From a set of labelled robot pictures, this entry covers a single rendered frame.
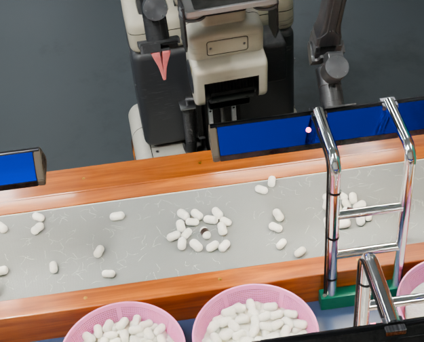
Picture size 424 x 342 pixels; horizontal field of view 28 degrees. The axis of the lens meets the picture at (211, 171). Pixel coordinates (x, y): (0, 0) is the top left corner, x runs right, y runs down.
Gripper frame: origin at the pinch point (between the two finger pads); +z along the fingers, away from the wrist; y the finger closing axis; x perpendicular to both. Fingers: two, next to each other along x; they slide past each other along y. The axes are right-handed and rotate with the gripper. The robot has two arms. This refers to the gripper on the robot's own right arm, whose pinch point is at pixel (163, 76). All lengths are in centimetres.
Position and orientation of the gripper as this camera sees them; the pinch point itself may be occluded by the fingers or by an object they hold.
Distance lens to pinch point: 211.5
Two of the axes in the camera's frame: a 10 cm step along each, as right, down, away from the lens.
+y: 9.8, -1.8, 0.9
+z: 1.5, 9.5, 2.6
